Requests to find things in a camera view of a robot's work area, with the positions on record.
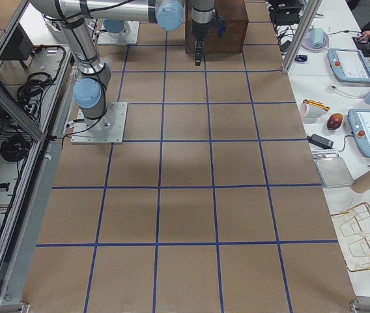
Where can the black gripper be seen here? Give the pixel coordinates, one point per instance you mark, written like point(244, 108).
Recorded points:
point(199, 31)

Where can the dark wooden drawer box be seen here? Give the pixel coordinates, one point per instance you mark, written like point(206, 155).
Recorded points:
point(230, 35)

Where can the small black blue device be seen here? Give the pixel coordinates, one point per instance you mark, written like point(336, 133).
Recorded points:
point(301, 58)

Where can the purple plate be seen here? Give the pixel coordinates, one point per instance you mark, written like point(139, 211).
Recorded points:
point(308, 44)

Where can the teal cup on plate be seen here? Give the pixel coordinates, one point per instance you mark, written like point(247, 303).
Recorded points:
point(317, 38)

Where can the pink white cup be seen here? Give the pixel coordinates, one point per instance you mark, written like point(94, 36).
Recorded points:
point(310, 111)

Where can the gold cylinder tool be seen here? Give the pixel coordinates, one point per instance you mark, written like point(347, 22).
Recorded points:
point(316, 104)

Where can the white usb adapter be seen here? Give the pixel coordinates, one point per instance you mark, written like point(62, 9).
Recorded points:
point(331, 88)

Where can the black power adapter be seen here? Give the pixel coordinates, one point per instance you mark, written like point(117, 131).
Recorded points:
point(320, 141)

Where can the upper teach pendant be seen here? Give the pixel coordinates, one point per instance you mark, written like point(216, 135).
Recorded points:
point(348, 65)

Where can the red brown mango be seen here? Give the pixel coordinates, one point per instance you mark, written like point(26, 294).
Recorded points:
point(334, 121)

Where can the grey metal tray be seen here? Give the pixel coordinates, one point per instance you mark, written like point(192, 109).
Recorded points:
point(332, 169)

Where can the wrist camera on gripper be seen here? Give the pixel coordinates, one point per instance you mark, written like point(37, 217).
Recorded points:
point(220, 23)

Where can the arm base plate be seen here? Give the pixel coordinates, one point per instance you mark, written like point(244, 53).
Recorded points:
point(110, 129)
point(105, 40)

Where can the aluminium frame post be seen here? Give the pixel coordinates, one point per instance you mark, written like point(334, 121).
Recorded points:
point(300, 33)

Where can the gold wire rack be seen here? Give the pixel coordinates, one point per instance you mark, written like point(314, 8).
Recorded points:
point(352, 227)

